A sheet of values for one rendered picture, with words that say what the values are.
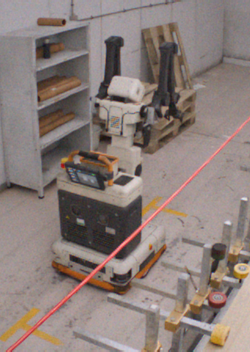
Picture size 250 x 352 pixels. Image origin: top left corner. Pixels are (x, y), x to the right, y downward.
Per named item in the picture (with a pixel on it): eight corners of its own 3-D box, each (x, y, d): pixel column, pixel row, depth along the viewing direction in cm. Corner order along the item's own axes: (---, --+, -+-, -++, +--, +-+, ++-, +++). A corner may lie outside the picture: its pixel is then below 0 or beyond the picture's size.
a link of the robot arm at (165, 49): (156, 41, 326) (170, 42, 322) (165, 41, 337) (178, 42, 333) (151, 104, 340) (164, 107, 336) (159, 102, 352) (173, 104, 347)
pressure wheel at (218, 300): (203, 318, 209) (205, 298, 204) (210, 308, 215) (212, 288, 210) (219, 323, 205) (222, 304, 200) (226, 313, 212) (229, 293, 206)
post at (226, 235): (212, 302, 243) (223, 221, 222) (215, 298, 246) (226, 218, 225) (218, 303, 242) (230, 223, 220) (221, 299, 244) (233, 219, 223)
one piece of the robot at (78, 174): (112, 198, 320) (104, 174, 303) (67, 185, 336) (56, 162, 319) (121, 185, 326) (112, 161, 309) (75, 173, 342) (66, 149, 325)
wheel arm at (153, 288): (130, 287, 226) (130, 280, 224) (134, 283, 229) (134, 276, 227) (218, 315, 207) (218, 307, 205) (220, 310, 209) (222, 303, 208)
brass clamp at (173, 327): (162, 328, 186) (163, 320, 184) (177, 309, 197) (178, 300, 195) (177, 333, 184) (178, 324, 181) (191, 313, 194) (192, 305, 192)
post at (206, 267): (193, 328, 223) (203, 244, 201) (196, 323, 225) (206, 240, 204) (200, 330, 221) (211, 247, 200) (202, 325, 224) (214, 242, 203)
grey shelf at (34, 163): (7, 188, 490) (-5, 35, 422) (60, 155, 561) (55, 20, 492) (42, 199, 471) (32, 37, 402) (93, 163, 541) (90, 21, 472)
